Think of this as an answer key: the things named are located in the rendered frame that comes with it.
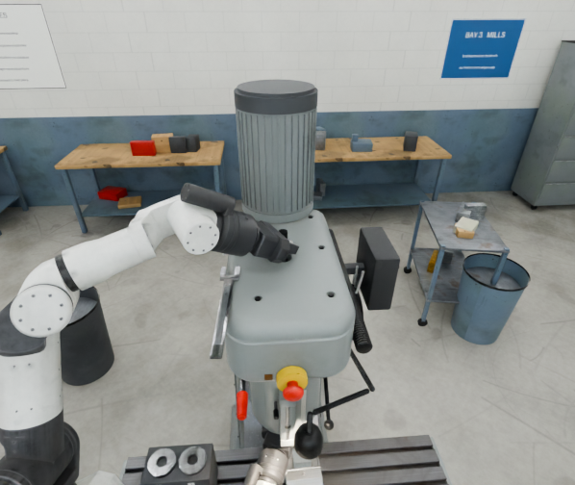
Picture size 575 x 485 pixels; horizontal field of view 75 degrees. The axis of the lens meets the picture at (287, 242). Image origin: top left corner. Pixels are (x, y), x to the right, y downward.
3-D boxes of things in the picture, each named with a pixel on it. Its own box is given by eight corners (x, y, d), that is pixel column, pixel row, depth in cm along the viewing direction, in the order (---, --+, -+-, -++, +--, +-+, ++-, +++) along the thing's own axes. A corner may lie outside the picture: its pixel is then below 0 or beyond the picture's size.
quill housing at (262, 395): (322, 435, 109) (329, 363, 92) (251, 441, 108) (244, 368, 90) (313, 380, 125) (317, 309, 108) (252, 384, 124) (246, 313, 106)
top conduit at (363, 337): (371, 354, 76) (374, 342, 74) (351, 355, 76) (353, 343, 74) (333, 238, 114) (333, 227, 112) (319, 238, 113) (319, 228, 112)
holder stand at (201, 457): (215, 506, 130) (209, 477, 119) (151, 511, 128) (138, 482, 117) (218, 470, 140) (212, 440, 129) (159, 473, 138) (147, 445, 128)
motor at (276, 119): (317, 222, 98) (324, 93, 80) (240, 225, 96) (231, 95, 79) (308, 191, 115) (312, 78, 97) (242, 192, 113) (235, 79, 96)
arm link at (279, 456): (301, 429, 113) (291, 469, 104) (301, 446, 118) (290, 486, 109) (262, 419, 116) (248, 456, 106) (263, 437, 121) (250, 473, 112)
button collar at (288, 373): (307, 393, 73) (308, 372, 70) (277, 395, 73) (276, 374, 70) (306, 384, 75) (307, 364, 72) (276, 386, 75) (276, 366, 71)
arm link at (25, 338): (1, 272, 63) (8, 398, 65) (-27, 290, 51) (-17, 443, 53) (79, 268, 67) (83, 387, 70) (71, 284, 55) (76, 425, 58)
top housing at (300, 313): (355, 380, 76) (363, 323, 67) (225, 389, 74) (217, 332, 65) (320, 251, 115) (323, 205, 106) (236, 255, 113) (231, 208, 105)
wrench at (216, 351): (228, 359, 60) (227, 355, 60) (203, 360, 60) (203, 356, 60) (240, 268, 81) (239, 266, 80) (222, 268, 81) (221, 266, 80)
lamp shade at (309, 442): (301, 464, 88) (301, 450, 85) (288, 437, 94) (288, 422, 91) (328, 452, 91) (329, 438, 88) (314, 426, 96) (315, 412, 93)
